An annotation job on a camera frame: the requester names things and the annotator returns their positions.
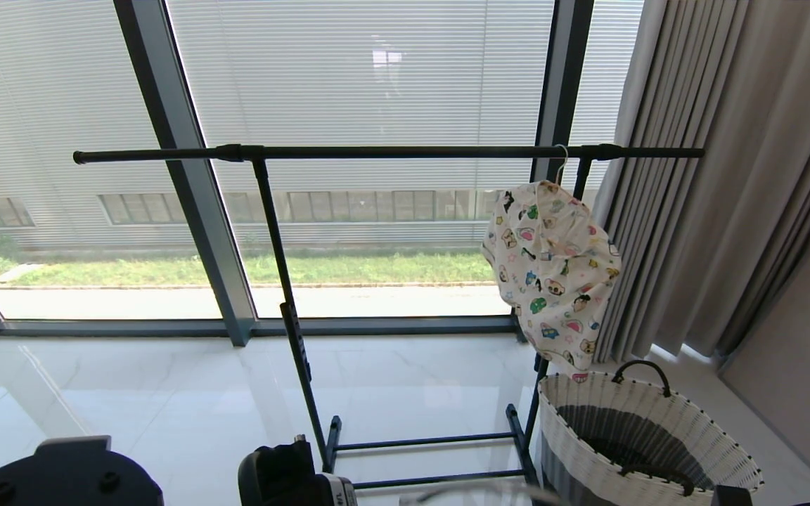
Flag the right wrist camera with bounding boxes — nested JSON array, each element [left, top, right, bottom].
[[711, 485, 754, 506]]

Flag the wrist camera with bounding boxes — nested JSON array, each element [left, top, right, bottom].
[[711, 485, 754, 506], [238, 436, 321, 506]]

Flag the window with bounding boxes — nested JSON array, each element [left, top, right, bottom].
[[0, 0, 645, 346]]

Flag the white laundry basket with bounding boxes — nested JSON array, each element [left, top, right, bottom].
[[537, 360, 764, 506]]

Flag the cream printed garment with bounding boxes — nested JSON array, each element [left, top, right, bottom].
[[482, 181, 622, 384]]

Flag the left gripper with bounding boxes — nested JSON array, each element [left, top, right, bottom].
[[317, 474, 358, 506]]

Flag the black clothes rack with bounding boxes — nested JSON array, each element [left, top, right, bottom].
[[73, 143, 705, 493]]

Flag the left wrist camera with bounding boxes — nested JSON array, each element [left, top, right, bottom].
[[238, 436, 321, 506]]

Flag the beige curtain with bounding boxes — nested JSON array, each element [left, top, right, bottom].
[[591, 0, 810, 363]]

